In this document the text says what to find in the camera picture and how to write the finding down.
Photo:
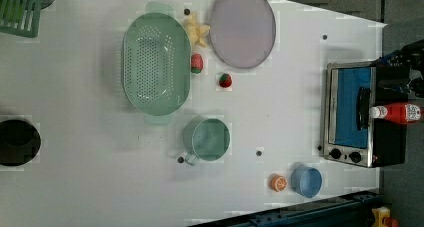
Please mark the red ketchup bottle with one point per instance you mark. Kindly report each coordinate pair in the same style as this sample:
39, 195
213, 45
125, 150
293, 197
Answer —
399, 113

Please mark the silver black toaster oven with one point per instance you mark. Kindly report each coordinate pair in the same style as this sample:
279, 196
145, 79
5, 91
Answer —
350, 134

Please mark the red toy strawberry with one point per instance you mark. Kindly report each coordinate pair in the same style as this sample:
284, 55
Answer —
225, 81

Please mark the green mug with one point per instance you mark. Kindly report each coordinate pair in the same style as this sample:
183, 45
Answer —
205, 139

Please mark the pink toy strawberry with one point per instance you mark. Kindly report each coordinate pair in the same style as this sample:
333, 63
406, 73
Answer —
196, 63

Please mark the yellow toy banana bunch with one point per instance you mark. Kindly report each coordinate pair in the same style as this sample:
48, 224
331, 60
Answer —
197, 32

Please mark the green oval colander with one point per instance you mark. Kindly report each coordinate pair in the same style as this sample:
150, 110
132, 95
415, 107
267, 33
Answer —
155, 63

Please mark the grey round plate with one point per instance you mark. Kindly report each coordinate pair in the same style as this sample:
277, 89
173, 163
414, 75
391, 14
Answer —
242, 32

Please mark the orange slice toy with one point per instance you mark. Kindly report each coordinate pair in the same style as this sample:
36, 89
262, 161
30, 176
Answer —
278, 183

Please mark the blue cup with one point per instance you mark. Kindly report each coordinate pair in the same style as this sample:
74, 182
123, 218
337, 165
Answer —
306, 181

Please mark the black round base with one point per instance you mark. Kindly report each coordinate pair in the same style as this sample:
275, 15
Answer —
20, 142

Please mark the green dish rack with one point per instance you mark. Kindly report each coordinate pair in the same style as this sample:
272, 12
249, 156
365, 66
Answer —
20, 17

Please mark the blue metal frame rail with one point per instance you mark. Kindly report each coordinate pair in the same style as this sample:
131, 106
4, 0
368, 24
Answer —
350, 210

